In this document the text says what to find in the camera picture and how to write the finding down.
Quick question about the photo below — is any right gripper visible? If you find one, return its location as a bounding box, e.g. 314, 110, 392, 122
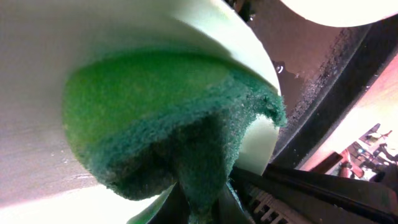
230, 164, 397, 223

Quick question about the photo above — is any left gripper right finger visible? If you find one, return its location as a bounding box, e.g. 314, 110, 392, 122
216, 184, 251, 224

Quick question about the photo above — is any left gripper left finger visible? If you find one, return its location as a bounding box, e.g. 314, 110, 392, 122
147, 183, 190, 224

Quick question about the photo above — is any green scrubbing sponge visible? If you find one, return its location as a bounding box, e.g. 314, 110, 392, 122
62, 51, 286, 222

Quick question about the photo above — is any mint plate front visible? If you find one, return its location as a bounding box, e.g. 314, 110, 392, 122
1, 0, 286, 223

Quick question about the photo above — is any black round tray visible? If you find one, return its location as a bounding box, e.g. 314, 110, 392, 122
230, 1, 397, 169

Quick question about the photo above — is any white plate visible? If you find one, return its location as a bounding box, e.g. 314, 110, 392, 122
281, 0, 397, 27

